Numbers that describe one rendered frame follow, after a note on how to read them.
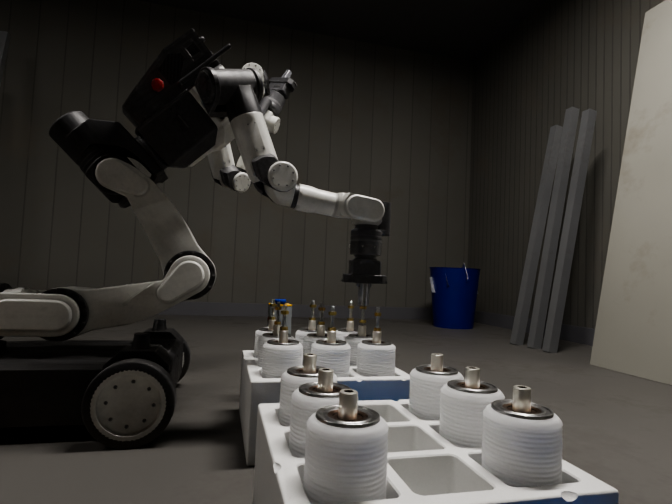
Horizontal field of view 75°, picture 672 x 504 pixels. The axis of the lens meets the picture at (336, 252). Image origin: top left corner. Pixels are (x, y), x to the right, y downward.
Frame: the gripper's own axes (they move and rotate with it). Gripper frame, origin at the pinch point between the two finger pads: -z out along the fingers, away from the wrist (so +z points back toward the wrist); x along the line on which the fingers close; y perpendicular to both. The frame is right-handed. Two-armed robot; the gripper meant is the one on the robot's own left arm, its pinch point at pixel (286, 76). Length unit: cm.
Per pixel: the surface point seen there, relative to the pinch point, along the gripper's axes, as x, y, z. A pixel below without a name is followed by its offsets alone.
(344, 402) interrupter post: 97, 59, 110
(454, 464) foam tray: 108, 42, 112
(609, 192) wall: 127, -192, -92
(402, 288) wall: -33, -309, -25
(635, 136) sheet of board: 131, -119, -81
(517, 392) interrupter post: 113, 46, 101
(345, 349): 73, 12, 98
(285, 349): 63, 21, 104
